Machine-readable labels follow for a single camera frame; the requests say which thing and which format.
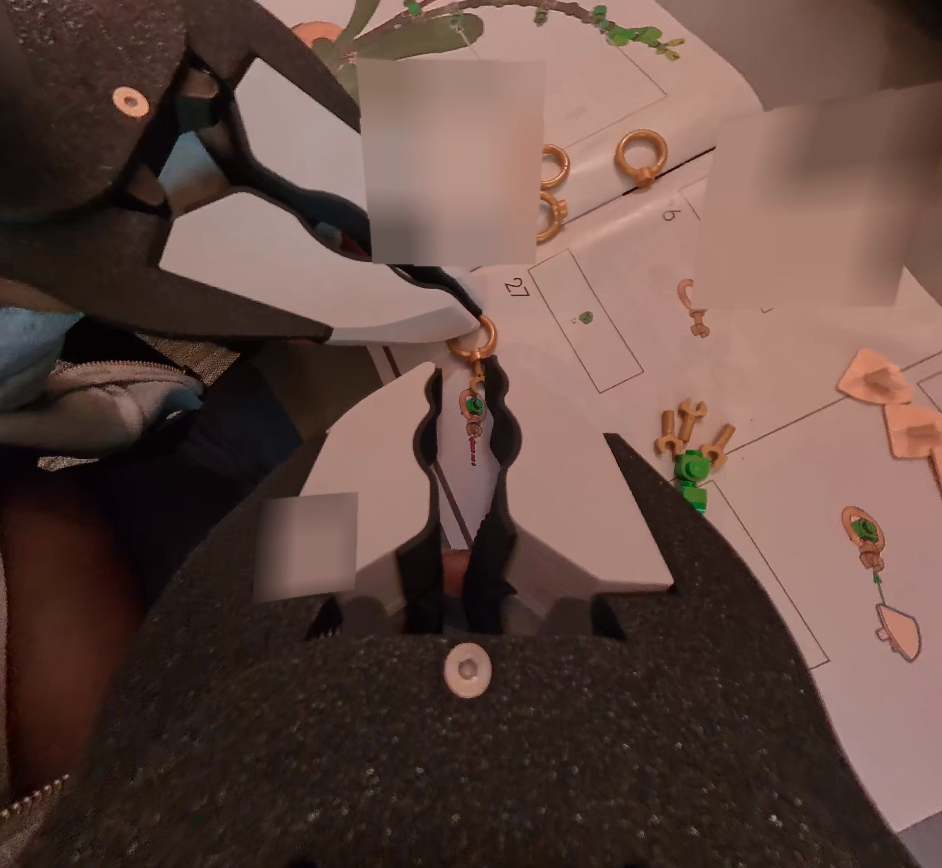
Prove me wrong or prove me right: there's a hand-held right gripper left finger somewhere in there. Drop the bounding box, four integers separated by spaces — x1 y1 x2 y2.
300 360 445 630

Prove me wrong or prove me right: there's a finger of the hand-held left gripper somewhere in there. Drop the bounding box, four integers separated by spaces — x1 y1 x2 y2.
221 57 362 221
158 189 487 346

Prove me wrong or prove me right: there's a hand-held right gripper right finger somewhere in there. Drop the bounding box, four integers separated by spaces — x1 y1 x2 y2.
471 356 677 630

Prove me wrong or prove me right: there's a white instruction booklet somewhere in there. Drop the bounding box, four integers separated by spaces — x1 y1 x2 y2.
254 0 942 836

